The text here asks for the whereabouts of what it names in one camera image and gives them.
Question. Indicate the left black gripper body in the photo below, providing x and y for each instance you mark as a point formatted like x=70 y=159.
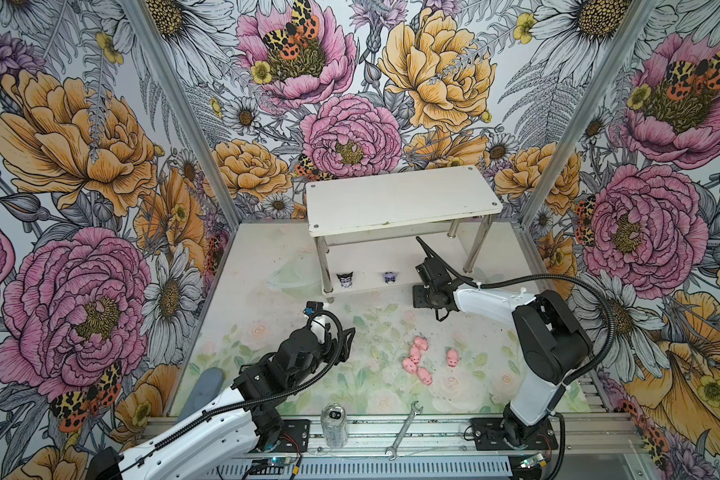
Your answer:
x=331 y=352

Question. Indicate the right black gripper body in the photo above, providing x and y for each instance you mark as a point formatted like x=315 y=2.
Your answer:
x=423 y=298

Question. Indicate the pink pig toy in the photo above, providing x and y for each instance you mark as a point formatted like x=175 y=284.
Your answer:
x=424 y=376
x=419 y=346
x=452 y=358
x=409 y=366

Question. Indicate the black white kuromi toy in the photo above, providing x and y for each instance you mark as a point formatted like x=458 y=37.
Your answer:
x=345 y=279

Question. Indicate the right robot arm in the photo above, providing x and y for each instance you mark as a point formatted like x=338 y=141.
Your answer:
x=553 y=342

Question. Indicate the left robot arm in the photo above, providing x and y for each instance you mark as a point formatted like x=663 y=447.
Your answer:
x=243 y=418

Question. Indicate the white two-tier shelf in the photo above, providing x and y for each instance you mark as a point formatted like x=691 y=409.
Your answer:
x=367 y=225

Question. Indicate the blue grey sponge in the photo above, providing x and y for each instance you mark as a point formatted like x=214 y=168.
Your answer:
x=206 y=389

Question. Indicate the silver drink can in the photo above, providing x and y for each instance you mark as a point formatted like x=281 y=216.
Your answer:
x=334 y=425

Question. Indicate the green circuit board left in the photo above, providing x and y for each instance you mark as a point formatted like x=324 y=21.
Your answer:
x=273 y=466

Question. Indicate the green circuit board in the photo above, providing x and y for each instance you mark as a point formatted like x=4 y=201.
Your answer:
x=533 y=461
x=273 y=466

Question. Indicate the silver wrench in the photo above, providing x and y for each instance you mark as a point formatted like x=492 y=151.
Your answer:
x=415 y=410

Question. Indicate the green circuit board right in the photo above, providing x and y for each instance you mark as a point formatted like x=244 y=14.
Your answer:
x=533 y=461

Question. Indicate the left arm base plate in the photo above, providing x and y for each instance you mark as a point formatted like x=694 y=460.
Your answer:
x=294 y=437

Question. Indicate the aluminium front rail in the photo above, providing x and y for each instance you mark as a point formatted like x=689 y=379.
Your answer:
x=587 y=434

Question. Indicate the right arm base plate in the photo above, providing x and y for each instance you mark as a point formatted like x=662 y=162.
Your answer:
x=494 y=433

